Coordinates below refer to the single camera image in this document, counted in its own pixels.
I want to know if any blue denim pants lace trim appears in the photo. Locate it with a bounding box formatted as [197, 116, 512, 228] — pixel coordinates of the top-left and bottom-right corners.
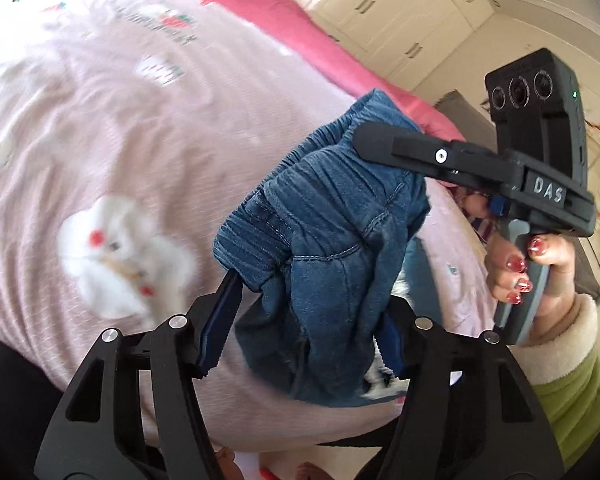
[213, 90, 430, 408]

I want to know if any right forearm green sleeve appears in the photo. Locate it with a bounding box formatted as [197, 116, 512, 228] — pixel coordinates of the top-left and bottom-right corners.
[510, 295, 600, 469]

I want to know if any right hand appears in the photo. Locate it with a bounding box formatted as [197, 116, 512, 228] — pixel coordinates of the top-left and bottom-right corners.
[484, 234, 577, 344]

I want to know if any striped pillow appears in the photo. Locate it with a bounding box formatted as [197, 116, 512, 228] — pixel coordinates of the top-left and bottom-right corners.
[453, 188, 496, 245]

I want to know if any grey quilted headboard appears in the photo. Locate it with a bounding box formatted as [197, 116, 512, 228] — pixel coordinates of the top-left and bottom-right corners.
[434, 90, 600, 306]

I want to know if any pink quilt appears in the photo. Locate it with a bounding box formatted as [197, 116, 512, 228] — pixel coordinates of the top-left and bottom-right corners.
[149, 0, 466, 143]

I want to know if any pink strawberry print bedsheet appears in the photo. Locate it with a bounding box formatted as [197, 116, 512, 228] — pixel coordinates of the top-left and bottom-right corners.
[0, 0, 496, 453]

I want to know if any white wardrobe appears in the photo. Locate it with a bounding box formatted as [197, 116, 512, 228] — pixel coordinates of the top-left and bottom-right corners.
[294, 0, 493, 90]

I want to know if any black camera box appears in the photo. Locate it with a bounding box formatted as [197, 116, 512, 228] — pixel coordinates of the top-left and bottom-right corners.
[484, 48, 588, 188]

